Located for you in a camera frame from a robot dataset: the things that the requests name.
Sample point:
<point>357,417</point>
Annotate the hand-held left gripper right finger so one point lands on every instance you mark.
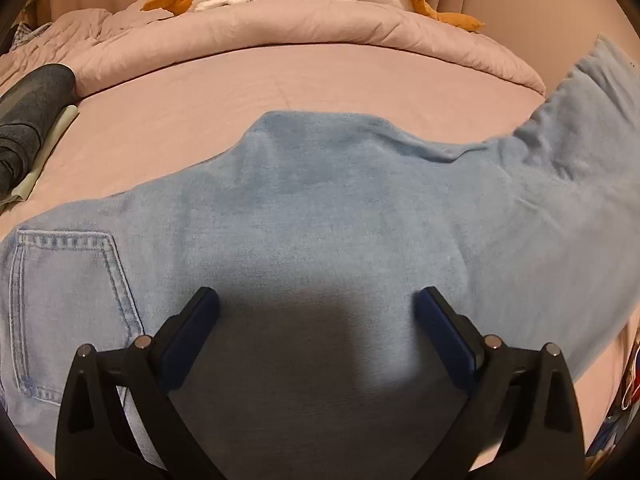
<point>442,332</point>

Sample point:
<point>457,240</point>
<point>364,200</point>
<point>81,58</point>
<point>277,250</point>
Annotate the pink quilted comforter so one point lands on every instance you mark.
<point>300,25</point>

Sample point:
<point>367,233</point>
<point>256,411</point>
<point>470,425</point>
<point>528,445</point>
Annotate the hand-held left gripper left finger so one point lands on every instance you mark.
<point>192,330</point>

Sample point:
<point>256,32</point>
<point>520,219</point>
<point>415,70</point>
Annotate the folded light green cloth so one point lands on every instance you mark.
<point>52,142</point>

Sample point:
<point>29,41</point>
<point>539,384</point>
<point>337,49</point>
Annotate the colourful printed cloth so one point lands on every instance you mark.
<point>625,390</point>

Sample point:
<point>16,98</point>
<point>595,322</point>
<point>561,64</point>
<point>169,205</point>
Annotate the light blue denim pants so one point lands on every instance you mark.
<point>320,200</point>

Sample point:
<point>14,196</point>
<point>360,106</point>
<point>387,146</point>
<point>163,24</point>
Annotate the folded dark denim pants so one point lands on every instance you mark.
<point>30,110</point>

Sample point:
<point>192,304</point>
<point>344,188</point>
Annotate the bed with pink sheet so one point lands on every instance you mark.
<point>200,110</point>

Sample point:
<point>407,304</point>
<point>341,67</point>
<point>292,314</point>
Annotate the blue plaid shirt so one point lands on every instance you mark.
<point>32,35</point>

